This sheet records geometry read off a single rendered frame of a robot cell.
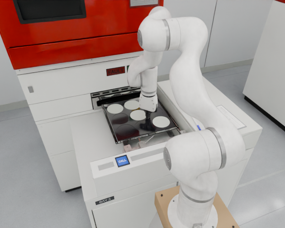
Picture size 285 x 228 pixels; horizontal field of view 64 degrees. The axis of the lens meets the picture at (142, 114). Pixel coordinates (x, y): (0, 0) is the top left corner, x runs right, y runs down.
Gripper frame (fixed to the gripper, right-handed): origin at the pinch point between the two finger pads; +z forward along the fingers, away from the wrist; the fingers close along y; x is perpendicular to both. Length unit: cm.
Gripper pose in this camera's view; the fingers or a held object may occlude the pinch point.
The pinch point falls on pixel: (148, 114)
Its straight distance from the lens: 135.0
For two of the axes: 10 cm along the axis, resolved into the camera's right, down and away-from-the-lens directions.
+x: 4.5, -5.6, 7.0
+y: 8.9, 2.8, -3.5
